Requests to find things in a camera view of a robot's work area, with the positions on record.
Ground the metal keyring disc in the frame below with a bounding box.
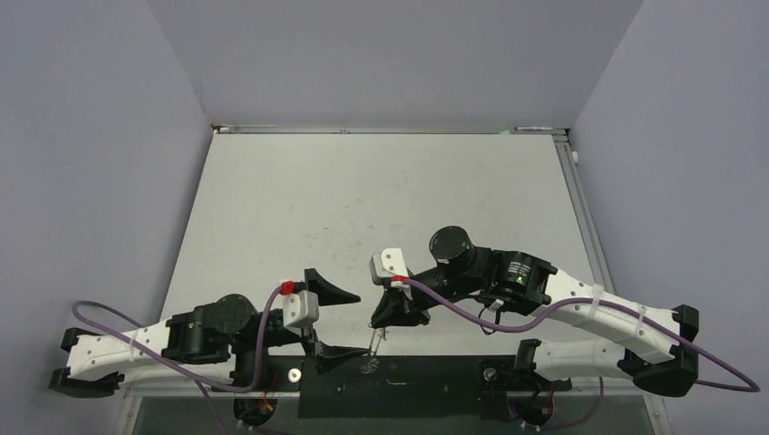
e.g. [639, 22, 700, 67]
[360, 328, 387, 374]

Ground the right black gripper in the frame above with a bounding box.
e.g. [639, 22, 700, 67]
[371, 265, 480, 324]

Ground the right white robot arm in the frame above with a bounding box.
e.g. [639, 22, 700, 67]
[369, 226, 699, 397]

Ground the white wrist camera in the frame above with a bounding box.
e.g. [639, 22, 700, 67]
[369, 247, 410, 288]
[282, 290, 320, 329]

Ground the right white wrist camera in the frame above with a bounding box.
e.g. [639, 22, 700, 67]
[369, 247, 410, 288]

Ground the aluminium frame rail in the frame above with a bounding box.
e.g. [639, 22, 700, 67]
[551, 132, 668, 398]

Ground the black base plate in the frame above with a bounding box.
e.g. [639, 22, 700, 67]
[232, 355, 572, 426]

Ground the marker pen on rail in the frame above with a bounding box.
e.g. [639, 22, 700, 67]
[513, 126, 556, 133]

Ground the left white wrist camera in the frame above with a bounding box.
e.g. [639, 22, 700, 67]
[282, 290, 320, 329]

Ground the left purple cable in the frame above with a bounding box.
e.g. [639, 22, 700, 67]
[72, 280, 296, 394]

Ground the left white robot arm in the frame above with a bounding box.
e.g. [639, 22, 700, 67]
[48, 269, 368, 399]

